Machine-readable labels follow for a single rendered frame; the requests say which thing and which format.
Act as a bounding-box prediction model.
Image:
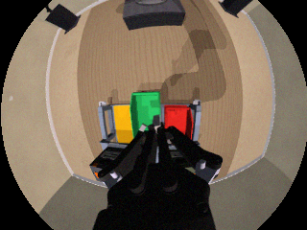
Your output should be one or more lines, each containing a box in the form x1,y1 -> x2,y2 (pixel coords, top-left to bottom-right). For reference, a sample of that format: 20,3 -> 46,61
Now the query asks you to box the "green bin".
130,91 -> 160,137

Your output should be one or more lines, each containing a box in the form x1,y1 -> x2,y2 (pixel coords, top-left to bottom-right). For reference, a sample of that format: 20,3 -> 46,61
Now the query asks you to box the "red bin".
164,106 -> 193,139

